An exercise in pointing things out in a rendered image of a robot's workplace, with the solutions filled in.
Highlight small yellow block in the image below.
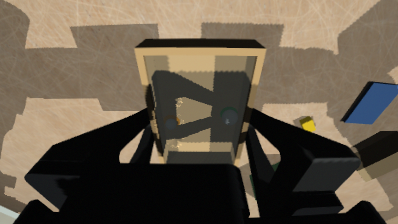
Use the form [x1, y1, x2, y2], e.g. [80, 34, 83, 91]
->
[299, 116, 316, 132]

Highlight tan rectangular block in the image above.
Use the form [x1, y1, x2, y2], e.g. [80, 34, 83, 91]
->
[355, 131, 398, 182]

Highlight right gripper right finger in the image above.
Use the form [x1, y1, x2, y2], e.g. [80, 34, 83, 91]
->
[245, 108, 361, 217]

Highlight green rectangular box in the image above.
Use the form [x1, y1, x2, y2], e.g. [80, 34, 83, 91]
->
[249, 162, 280, 201]

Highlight blue flat rectangular pad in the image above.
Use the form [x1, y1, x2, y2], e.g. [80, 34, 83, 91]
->
[343, 81, 398, 124]

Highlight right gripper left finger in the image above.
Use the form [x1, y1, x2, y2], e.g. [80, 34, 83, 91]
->
[39, 108, 155, 163]

